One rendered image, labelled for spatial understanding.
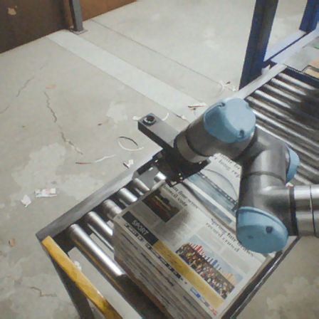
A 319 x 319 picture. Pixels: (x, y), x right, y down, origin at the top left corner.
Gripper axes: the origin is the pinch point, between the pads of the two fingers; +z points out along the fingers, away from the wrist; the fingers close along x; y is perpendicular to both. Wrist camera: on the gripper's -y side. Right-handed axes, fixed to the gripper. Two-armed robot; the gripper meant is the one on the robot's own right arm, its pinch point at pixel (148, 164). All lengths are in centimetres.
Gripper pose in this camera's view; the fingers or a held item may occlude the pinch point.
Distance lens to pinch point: 84.5
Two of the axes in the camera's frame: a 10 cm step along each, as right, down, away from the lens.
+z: -4.0, 2.8, 8.7
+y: 5.7, 8.2, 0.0
